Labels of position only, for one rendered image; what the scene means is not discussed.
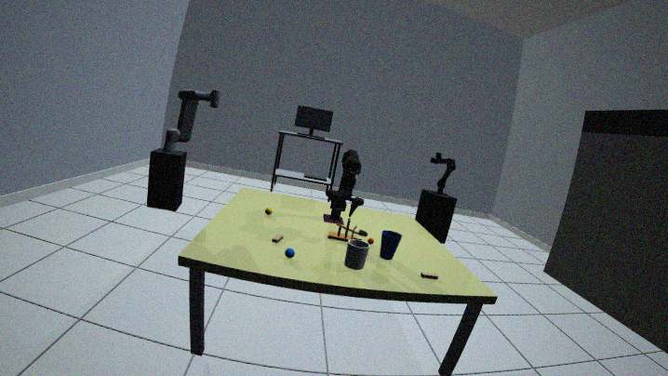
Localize white cup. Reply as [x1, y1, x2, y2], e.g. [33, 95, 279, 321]
[344, 239, 369, 270]

